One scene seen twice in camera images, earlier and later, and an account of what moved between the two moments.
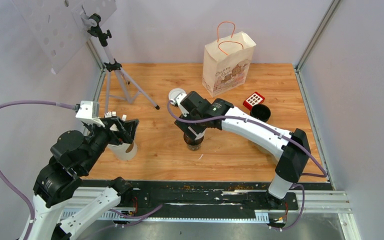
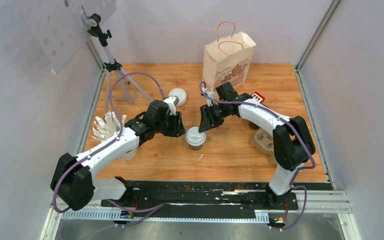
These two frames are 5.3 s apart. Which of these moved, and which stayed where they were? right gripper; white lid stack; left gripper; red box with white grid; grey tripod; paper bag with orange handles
Moved: left gripper; right gripper
Stayed: grey tripod; white lid stack; red box with white grid; paper bag with orange handles
